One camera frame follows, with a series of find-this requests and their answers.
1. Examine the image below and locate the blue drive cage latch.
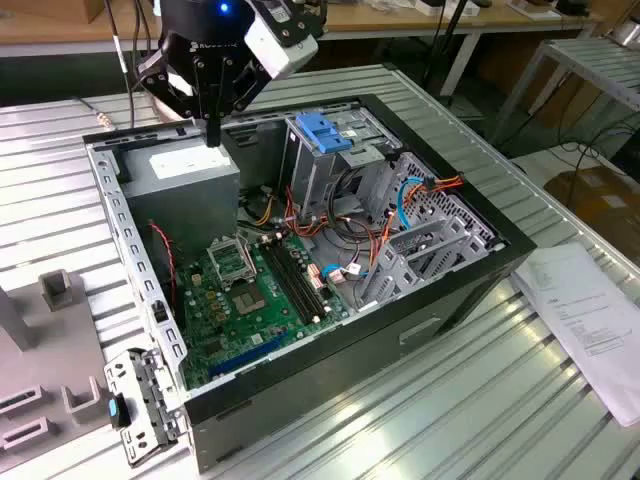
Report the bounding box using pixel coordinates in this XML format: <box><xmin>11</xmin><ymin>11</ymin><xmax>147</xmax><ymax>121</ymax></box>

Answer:
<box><xmin>294</xmin><ymin>112</ymin><xmax>354</xmax><ymax>156</ymax></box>

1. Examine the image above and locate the orange red power wire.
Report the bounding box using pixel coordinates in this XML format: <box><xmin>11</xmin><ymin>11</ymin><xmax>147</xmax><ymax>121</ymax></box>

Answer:
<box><xmin>399</xmin><ymin>172</ymin><xmax>466</xmax><ymax>211</ymax></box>

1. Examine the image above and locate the black open PC case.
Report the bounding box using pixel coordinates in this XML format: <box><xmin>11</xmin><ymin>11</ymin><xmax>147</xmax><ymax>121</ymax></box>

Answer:
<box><xmin>82</xmin><ymin>92</ymin><xmax>539</xmax><ymax>474</ymax></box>

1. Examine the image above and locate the blue expansion slot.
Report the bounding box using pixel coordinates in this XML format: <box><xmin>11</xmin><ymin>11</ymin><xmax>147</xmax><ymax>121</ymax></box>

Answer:
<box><xmin>207</xmin><ymin>334</ymin><xmax>291</xmax><ymax>379</ymax></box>

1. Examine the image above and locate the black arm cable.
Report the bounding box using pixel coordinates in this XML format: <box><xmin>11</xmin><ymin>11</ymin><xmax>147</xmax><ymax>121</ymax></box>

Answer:
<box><xmin>107</xmin><ymin>0</ymin><xmax>152</xmax><ymax>126</ymax></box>

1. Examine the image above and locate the metal socket cover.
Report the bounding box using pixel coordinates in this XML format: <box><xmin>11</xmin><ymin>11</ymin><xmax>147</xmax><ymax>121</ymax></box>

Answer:
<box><xmin>207</xmin><ymin>234</ymin><xmax>259</xmax><ymax>289</ymax></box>

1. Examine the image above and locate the short blue data wire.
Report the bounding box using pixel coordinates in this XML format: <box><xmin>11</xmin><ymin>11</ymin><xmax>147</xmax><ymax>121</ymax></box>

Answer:
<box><xmin>322</xmin><ymin>263</ymin><xmax>362</xmax><ymax>285</ymax></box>

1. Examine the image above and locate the metal rear bracket latch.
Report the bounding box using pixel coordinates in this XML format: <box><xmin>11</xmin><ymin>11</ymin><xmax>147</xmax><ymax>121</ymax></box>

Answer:
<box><xmin>103</xmin><ymin>347</ymin><xmax>191</xmax><ymax>469</ymax></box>

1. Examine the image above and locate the black wire bundle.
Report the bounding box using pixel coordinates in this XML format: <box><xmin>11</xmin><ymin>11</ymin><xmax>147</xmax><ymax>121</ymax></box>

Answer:
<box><xmin>327</xmin><ymin>167</ymin><xmax>382</xmax><ymax>247</ymax></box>

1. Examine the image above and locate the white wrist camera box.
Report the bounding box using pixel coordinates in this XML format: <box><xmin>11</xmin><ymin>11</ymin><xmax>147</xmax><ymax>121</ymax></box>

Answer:
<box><xmin>243</xmin><ymin>9</ymin><xmax>320</xmax><ymax>81</ymax></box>

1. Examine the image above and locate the wooden workbench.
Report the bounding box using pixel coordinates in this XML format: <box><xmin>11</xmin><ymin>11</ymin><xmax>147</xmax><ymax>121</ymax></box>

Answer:
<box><xmin>0</xmin><ymin>0</ymin><xmax>606</xmax><ymax>96</ymax></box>

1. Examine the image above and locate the black clip blue button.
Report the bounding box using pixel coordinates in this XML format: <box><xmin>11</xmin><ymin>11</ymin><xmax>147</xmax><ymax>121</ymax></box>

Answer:
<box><xmin>107</xmin><ymin>393</ymin><xmax>134</xmax><ymax>430</ymax></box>

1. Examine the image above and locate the metal slat side table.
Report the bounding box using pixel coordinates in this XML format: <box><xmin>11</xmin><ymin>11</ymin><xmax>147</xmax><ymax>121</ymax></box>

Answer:
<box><xmin>487</xmin><ymin>37</ymin><xmax>640</xmax><ymax>146</ymax></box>

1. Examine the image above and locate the grey metal drive cage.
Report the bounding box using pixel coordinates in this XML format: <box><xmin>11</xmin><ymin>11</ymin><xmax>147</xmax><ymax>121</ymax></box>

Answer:
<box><xmin>279</xmin><ymin>102</ymin><xmax>404</xmax><ymax>221</ymax></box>

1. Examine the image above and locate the red black fan wire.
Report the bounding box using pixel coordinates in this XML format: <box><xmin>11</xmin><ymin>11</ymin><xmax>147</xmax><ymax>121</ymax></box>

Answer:
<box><xmin>148</xmin><ymin>221</ymin><xmax>179</xmax><ymax>306</ymax></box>

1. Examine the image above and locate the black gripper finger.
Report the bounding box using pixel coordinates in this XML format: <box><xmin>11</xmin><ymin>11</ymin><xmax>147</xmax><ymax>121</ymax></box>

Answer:
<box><xmin>135</xmin><ymin>47</ymin><xmax>215</xmax><ymax>148</ymax></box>
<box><xmin>213</xmin><ymin>58</ymin><xmax>267</xmax><ymax>148</ymax></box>

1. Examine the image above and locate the black RAM slot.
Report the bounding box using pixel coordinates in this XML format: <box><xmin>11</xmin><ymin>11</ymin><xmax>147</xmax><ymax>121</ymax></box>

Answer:
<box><xmin>275</xmin><ymin>238</ymin><xmax>327</xmax><ymax>317</ymax></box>
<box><xmin>262</xmin><ymin>243</ymin><xmax>315</xmax><ymax>325</ymax></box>

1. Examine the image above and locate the grey power supply unit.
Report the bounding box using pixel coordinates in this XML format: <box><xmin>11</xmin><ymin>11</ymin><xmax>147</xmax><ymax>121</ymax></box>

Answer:
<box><xmin>119</xmin><ymin>144</ymin><xmax>242</xmax><ymax>251</ymax></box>

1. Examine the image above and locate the long blue data wire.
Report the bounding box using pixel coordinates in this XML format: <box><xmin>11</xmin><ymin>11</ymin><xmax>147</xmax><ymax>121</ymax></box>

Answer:
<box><xmin>396</xmin><ymin>174</ymin><xmax>434</xmax><ymax>231</ymax></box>

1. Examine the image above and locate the printed white paper sheet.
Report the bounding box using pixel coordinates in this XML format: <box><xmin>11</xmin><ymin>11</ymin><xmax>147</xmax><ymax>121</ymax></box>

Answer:
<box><xmin>512</xmin><ymin>242</ymin><xmax>640</xmax><ymax>429</ymax></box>

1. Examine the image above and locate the cable with silver connector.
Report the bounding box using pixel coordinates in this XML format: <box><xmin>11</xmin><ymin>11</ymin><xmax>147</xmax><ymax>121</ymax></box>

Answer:
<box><xmin>77</xmin><ymin>97</ymin><xmax>117</xmax><ymax>132</ymax></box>

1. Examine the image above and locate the grey parts rack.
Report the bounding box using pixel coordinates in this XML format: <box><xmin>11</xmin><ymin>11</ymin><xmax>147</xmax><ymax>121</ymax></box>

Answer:
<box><xmin>0</xmin><ymin>269</ymin><xmax>112</xmax><ymax>454</ymax></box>

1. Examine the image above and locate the yellow orange wire bundle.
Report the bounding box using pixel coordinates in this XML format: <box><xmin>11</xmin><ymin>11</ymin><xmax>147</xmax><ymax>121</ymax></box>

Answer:
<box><xmin>253</xmin><ymin>194</ymin><xmax>279</xmax><ymax>226</ymax></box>

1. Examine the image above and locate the grey metal disk bay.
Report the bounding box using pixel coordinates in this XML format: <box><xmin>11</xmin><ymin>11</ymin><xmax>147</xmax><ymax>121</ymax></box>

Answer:
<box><xmin>357</xmin><ymin>214</ymin><xmax>494</xmax><ymax>309</ymax></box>

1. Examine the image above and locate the brown cardboard box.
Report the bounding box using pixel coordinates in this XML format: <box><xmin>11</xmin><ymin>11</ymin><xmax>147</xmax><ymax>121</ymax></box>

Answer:
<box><xmin>543</xmin><ymin>167</ymin><xmax>640</xmax><ymax>251</ymax></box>

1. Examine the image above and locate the green motherboard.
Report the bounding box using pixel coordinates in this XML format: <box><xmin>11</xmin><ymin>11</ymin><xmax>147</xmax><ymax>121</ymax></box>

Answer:
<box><xmin>174</xmin><ymin>234</ymin><xmax>359</xmax><ymax>391</ymax></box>

